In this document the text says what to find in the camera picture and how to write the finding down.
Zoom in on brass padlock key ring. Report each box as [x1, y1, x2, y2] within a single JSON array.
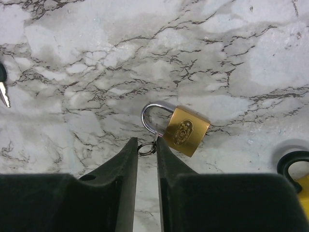
[[137, 123, 161, 156]]

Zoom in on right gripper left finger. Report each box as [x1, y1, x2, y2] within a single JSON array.
[[0, 137, 138, 232]]

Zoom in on orange padlock keys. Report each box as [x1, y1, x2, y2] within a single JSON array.
[[0, 63, 11, 108]]

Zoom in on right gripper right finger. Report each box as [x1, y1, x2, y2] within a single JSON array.
[[156, 138, 309, 232]]

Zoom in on yellow padlock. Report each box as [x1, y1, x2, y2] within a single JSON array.
[[277, 150, 309, 219]]

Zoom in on brass padlock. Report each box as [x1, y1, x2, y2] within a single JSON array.
[[140, 101, 211, 157]]

